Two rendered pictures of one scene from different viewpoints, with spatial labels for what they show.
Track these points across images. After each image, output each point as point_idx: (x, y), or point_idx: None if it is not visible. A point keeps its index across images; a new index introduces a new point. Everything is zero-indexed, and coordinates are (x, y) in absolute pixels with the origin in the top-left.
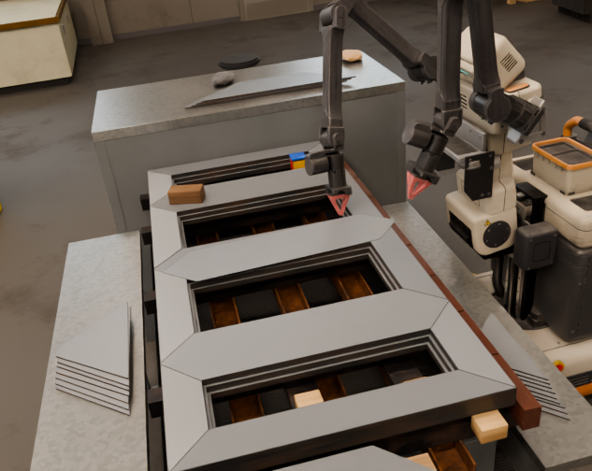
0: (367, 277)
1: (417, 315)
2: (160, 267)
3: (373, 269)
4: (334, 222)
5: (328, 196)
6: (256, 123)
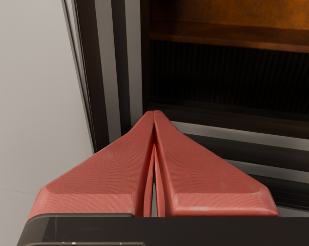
0: (247, 67)
1: None
2: None
3: (269, 93)
4: (16, 32)
5: (175, 188)
6: None
